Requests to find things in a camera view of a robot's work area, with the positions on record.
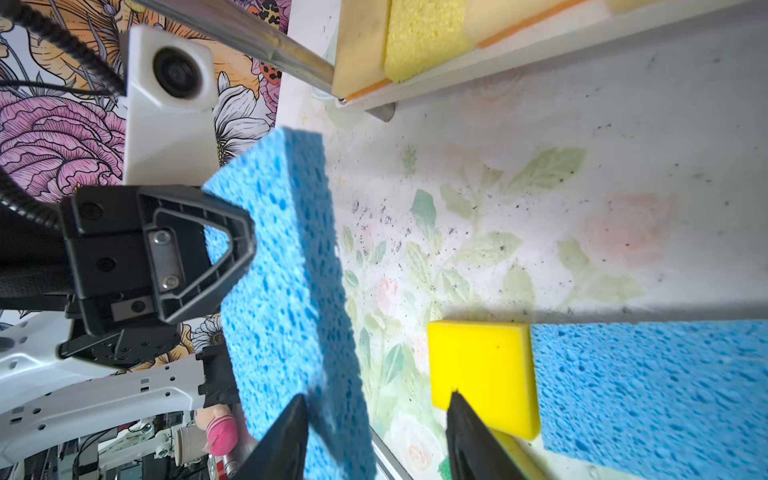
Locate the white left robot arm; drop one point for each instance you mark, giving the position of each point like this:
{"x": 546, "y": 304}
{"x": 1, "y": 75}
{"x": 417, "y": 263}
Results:
{"x": 47, "y": 400}

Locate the pale yellow porous sponge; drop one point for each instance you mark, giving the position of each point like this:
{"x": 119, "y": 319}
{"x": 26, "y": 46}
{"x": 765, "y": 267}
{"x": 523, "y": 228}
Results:
{"x": 423, "y": 34}

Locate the light blue sponge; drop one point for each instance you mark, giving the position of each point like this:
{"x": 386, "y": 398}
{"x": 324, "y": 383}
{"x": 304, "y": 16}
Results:
{"x": 669, "y": 400}

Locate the bright yellow sponge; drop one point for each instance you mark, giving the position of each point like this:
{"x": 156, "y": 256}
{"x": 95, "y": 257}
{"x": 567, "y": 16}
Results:
{"x": 491, "y": 365}

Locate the white two-tier shelf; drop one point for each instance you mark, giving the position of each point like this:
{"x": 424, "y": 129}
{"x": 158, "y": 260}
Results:
{"x": 356, "y": 76}

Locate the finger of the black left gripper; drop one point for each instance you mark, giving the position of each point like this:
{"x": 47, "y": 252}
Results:
{"x": 199, "y": 246}

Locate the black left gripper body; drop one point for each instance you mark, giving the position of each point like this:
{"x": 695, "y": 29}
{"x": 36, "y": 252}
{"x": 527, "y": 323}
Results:
{"x": 88, "y": 261}

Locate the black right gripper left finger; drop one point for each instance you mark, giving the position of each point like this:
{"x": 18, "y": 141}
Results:
{"x": 281, "y": 453}

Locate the small blue sponge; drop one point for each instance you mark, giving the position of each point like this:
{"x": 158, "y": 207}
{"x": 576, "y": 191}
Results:
{"x": 285, "y": 322}

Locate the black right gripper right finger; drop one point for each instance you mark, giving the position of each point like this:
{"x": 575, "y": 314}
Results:
{"x": 473, "y": 451}

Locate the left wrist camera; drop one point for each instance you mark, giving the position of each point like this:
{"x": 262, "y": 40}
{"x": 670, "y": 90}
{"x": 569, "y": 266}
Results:
{"x": 171, "y": 95}

